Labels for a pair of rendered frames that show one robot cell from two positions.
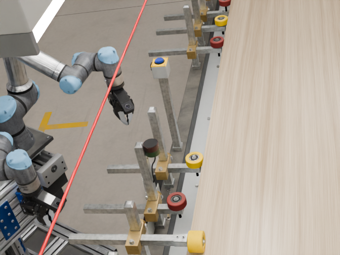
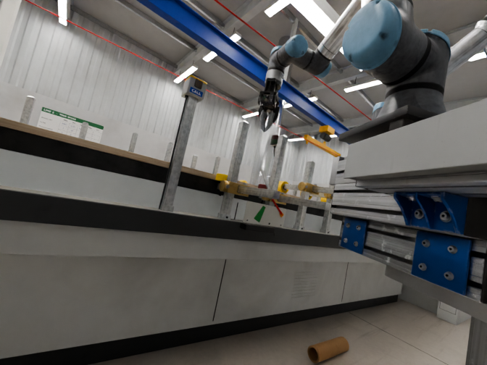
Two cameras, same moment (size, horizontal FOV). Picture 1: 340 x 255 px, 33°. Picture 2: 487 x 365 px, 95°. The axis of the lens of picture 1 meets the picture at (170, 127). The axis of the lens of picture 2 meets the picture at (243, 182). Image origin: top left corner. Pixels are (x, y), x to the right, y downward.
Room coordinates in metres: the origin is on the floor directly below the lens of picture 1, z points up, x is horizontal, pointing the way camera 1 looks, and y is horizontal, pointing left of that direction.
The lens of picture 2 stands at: (2.75, 0.73, 0.80)
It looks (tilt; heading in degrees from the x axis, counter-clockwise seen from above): 4 degrees up; 219
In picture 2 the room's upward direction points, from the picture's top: 12 degrees clockwise
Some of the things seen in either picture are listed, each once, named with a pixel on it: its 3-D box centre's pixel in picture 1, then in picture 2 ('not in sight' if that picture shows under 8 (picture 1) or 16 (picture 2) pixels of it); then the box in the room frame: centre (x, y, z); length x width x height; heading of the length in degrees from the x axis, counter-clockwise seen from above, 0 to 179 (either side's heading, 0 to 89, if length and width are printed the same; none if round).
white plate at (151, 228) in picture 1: (154, 212); (266, 215); (1.80, 0.15, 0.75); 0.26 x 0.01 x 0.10; 163
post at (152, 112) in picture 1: (161, 150); (233, 171); (2.00, 0.06, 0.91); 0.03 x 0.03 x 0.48; 73
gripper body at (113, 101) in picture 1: (118, 93); (269, 95); (2.01, 0.18, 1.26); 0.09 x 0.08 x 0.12; 21
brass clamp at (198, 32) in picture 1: (198, 28); not in sight; (3.17, -0.30, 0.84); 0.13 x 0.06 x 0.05; 163
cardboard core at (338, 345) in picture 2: not in sight; (329, 348); (1.22, 0.40, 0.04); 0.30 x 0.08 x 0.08; 163
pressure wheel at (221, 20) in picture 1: (222, 26); not in sight; (3.11, -0.44, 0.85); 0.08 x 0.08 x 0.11
